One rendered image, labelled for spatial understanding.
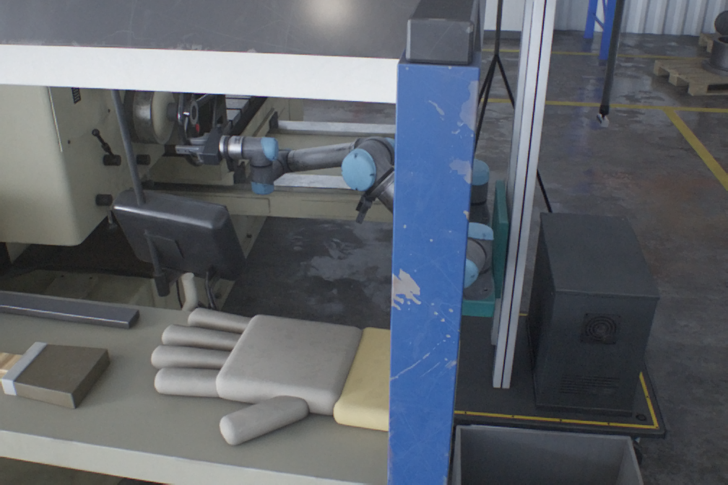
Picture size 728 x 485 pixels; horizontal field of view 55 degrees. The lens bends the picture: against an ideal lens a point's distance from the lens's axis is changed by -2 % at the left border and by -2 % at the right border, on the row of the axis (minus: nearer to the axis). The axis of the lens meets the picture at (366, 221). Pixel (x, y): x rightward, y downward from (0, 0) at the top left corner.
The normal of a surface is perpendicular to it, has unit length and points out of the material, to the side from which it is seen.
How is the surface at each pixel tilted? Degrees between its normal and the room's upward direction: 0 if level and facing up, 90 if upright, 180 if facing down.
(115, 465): 90
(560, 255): 0
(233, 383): 45
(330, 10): 58
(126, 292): 0
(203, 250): 109
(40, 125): 90
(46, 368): 1
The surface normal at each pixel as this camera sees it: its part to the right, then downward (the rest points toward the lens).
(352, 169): -0.50, 0.33
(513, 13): -0.11, 0.46
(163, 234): -0.34, 0.70
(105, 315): 0.00, -0.88
